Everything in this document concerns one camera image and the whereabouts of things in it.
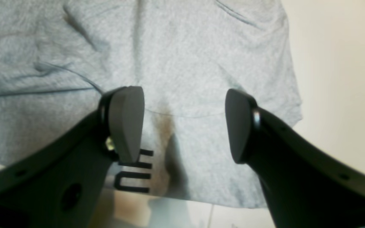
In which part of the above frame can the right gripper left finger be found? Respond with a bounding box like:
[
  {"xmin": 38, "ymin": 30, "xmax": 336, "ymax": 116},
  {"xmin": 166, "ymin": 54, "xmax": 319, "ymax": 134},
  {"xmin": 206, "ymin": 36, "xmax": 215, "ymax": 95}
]
[{"xmin": 0, "ymin": 86, "xmax": 145, "ymax": 228}]

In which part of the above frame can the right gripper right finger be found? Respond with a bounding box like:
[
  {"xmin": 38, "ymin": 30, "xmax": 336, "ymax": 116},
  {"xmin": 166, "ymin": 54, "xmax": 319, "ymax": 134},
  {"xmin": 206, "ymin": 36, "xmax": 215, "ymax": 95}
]
[{"xmin": 225, "ymin": 89, "xmax": 365, "ymax": 228}]

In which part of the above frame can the grey T-shirt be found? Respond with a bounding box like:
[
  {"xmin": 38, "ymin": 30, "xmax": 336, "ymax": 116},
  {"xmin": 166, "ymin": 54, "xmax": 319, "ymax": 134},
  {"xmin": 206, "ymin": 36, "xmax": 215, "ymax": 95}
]
[{"xmin": 0, "ymin": 0, "xmax": 302, "ymax": 209}]

